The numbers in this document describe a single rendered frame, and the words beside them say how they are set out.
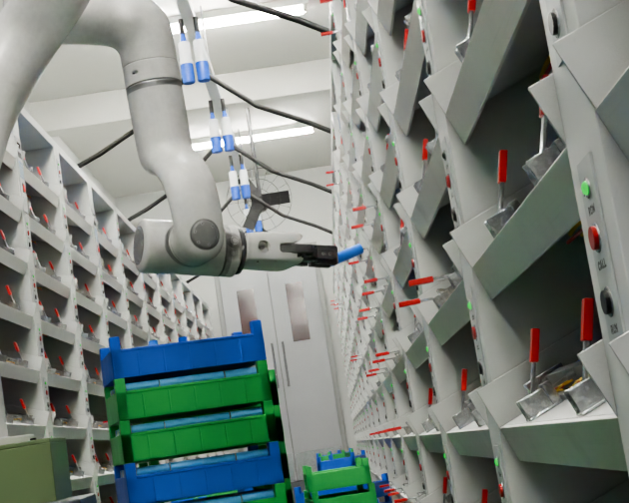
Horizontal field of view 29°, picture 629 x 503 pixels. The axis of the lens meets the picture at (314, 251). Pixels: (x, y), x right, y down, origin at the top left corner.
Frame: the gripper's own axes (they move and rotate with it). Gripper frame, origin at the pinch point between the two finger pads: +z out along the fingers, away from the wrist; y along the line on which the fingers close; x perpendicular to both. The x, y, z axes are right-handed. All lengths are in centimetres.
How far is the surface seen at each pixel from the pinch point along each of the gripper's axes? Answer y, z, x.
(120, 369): 45, -22, 14
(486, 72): -81, -19, -2
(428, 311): 5.7, 23.0, 7.6
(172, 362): 43.7, -12.4, 13.0
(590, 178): -117, -35, 19
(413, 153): 5.4, 21.3, -21.3
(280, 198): 585, 238, -168
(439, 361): 5.7, 24.7, 16.5
